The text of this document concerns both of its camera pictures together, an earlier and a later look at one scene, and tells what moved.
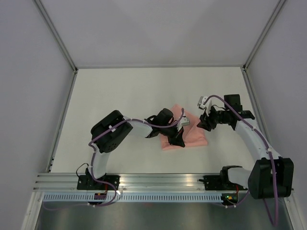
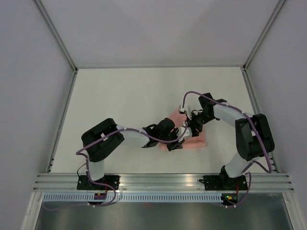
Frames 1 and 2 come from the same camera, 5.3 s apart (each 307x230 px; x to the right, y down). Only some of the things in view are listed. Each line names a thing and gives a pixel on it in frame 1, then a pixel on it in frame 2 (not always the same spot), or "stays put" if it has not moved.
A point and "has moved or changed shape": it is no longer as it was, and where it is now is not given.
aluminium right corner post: (279, 5) stays put
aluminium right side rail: (257, 108) stays put
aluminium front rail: (68, 182) stays put
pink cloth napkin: (193, 136) has moved or changed shape
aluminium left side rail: (49, 166) stays put
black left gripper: (177, 139) to (176, 145)
